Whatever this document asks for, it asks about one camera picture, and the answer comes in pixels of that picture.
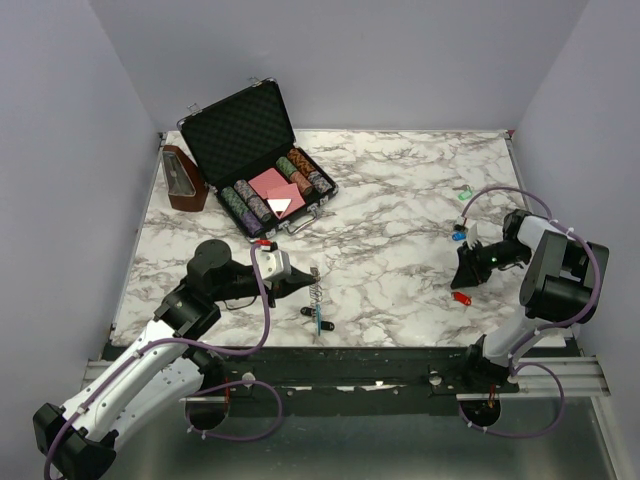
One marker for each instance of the blue silver carabiner keyring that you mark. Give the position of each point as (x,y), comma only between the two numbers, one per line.
(315,291)

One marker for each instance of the red key tag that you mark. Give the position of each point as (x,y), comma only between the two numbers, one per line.
(462,298)

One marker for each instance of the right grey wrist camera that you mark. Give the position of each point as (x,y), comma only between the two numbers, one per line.
(463,224)

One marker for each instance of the red playing card deck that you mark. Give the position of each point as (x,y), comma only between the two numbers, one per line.
(272,184)

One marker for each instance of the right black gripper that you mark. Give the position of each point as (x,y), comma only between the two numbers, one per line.
(469,271)

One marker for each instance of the black poker chip case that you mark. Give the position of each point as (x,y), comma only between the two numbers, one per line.
(240,138)

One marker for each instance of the black mounting rail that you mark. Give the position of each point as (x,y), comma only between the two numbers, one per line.
(330,382)

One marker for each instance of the white dealer button card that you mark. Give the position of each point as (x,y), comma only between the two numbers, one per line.
(279,206)

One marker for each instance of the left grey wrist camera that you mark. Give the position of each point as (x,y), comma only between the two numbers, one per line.
(274,265)

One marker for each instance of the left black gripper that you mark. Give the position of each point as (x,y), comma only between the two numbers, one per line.
(279,289)

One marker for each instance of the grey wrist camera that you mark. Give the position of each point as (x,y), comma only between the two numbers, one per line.
(463,224)
(274,265)

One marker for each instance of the brown wooden metronome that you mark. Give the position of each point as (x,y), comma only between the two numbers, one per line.
(185,187)

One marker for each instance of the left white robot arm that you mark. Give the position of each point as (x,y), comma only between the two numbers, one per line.
(78,438)

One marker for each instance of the green key tag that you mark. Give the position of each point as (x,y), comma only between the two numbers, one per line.
(464,192)

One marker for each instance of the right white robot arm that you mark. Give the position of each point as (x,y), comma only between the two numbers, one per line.
(561,287)

